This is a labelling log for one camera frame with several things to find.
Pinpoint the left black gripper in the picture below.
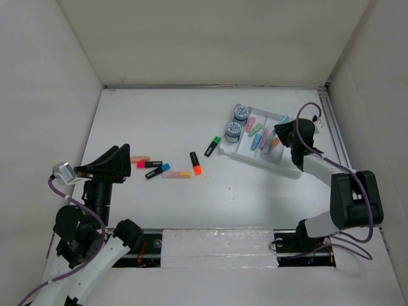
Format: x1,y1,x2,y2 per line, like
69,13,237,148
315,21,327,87
76,142,131,226

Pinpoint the blue cap clear marker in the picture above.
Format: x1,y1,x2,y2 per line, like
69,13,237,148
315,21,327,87
279,115,289,124

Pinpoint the orange cap clear marker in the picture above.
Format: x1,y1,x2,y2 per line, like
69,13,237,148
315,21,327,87
263,137,281,154

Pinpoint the purple translucent marker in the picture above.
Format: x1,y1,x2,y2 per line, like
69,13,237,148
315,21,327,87
259,127,269,150

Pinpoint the green eraser case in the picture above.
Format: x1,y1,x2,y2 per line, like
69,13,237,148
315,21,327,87
248,123,263,137

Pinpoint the blue eraser case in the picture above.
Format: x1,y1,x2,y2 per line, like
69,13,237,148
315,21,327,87
251,133,262,151

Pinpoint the pink eraser case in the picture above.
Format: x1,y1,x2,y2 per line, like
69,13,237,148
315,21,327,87
245,117,256,133

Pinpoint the blue patterned tape roll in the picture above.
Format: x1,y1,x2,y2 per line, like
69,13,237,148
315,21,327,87
233,105,250,124

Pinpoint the yellow cap translucent marker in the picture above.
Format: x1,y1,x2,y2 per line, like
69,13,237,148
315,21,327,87
162,171,192,179

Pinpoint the green cap black highlighter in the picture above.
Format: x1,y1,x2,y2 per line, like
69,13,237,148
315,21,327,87
204,136,221,157

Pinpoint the orange cap black highlighter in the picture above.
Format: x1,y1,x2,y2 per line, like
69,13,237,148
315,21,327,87
189,152,202,175

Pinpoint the green cap clear marker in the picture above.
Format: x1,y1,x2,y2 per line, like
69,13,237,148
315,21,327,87
264,131,275,152

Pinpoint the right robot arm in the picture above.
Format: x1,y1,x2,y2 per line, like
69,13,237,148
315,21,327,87
275,119,384,251

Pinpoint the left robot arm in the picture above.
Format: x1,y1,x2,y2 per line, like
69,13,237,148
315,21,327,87
31,143,146,305

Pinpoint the white divided organizer tray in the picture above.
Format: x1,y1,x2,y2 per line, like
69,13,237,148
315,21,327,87
219,104,301,178

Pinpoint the pink cap black highlighter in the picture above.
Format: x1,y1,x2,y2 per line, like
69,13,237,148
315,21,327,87
136,161,163,169

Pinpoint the blue cap black highlighter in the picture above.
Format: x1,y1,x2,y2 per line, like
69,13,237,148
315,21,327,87
145,163,170,179

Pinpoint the aluminium frame profile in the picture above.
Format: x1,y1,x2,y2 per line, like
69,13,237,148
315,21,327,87
317,84,370,227

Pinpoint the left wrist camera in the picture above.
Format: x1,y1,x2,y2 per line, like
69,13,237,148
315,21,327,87
52,162,78,186

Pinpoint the metal mounting rail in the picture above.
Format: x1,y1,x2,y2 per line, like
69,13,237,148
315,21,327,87
115,229,334,269

